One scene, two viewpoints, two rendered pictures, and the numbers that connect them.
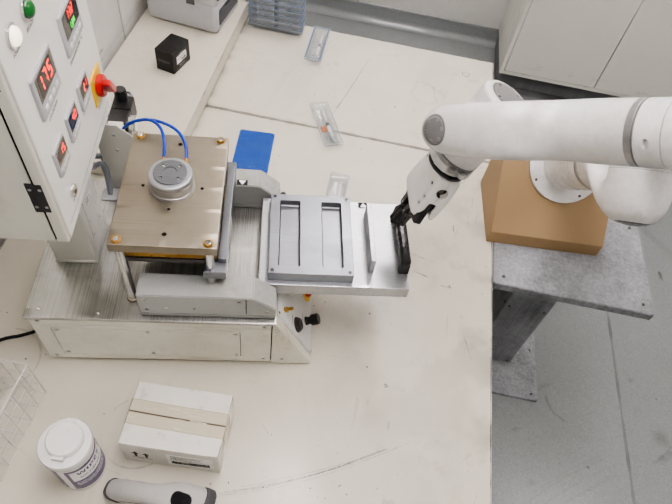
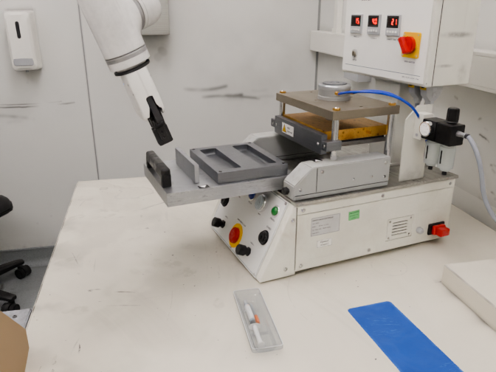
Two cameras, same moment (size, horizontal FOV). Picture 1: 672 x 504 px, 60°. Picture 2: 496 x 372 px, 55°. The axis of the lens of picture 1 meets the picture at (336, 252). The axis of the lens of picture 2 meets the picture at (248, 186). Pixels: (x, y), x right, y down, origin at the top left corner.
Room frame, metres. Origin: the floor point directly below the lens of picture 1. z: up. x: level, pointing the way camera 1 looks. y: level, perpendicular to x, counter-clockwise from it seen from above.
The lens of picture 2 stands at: (1.77, -0.16, 1.31)
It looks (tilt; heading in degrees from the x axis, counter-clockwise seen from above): 20 degrees down; 167
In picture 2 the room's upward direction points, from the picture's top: straight up
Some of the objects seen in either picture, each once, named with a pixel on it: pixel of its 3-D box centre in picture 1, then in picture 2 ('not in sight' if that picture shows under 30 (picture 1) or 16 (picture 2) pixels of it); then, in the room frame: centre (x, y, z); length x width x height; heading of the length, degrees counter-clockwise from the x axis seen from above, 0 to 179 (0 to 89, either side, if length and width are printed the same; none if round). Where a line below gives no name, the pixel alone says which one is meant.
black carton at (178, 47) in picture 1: (172, 53); not in sight; (1.43, 0.58, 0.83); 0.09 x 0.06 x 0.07; 166
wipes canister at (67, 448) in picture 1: (73, 454); not in sight; (0.27, 0.39, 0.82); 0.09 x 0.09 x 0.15
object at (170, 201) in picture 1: (158, 187); (348, 109); (0.70, 0.34, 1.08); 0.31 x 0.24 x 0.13; 10
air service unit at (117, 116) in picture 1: (126, 125); (438, 139); (0.88, 0.48, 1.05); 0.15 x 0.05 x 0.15; 10
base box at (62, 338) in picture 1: (190, 266); (328, 204); (0.70, 0.31, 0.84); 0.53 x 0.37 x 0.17; 100
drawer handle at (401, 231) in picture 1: (401, 238); (157, 167); (0.76, -0.13, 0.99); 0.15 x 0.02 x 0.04; 10
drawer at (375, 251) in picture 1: (333, 241); (217, 167); (0.74, 0.01, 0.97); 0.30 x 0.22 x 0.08; 100
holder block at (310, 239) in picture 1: (310, 236); (236, 160); (0.73, 0.06, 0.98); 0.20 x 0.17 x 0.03; 10
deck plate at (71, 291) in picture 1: (165, 247); (340, 167); (0.68, 0.34, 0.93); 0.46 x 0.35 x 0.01; 100
